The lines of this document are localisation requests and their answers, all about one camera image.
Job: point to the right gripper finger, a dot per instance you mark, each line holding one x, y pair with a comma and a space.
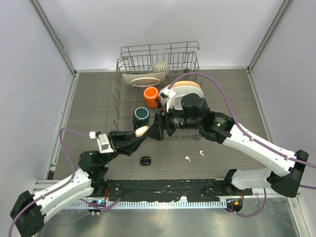
157, 121
155, 132

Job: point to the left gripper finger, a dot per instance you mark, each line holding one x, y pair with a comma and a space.
122, 136
131, 146

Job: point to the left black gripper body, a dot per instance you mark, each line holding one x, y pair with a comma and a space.
114, 148

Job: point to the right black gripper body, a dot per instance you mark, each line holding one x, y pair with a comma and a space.
174, 120

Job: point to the cream square earbud case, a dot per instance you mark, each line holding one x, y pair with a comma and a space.
141, 131

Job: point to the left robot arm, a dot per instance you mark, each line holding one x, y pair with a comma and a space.
32, 211

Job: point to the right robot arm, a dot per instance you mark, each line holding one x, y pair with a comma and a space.
283, 170

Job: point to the dark green ceramic mug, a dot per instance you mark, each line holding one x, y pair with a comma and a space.
140, 117

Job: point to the orange ceramic mug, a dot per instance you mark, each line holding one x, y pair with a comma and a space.
151, 95

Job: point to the beige ceramic plate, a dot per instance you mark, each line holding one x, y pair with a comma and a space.
185, 83

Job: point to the cream oval dish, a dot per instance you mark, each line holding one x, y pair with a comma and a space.
144, 80

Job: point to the striped grey white cup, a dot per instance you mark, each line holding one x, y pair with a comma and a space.
161, 66

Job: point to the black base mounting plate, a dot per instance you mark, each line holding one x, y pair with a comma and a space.
168, 190

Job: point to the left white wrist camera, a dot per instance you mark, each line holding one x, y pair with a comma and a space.
102, 140

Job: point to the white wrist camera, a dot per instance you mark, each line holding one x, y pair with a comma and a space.
166, 97
102, 140

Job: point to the white plate with foot ring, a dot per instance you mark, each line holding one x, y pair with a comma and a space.
180, 92

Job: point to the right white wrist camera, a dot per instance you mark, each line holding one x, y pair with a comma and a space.
166, 97

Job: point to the grey wire dish rack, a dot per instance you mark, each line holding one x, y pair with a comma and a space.
182, 58

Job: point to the white perforated cable rail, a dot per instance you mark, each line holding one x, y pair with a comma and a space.
181, 204

